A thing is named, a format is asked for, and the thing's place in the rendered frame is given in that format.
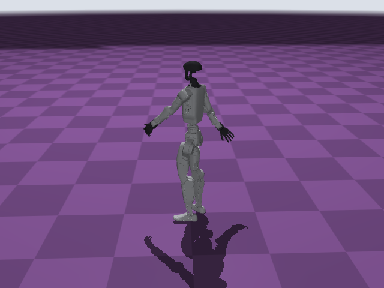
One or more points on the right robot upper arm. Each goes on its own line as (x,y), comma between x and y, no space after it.
(207,105)

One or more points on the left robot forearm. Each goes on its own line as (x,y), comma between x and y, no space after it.
(161,117)

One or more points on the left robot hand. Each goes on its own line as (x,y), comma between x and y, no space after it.
(148,129)

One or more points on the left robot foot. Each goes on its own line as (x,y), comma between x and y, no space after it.
(184,217)

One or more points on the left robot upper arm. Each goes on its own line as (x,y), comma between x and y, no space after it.
(182,96)

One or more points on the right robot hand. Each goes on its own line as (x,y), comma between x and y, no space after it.
(224,131)

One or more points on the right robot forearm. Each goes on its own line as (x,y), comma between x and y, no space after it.
(214,119)

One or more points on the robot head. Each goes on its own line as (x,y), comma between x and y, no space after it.
(192,66)

